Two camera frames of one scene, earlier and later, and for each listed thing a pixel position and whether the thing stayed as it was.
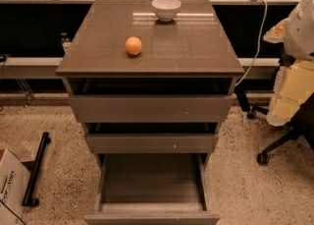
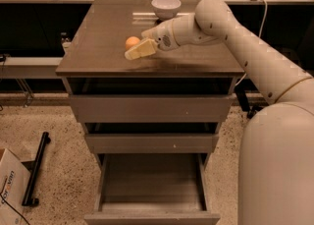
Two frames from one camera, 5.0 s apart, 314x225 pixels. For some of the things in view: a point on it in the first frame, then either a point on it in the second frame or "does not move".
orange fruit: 133,45 does not move
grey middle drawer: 152,143 does not move
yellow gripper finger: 277,33 to 164,35
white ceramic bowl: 166,8 does not move
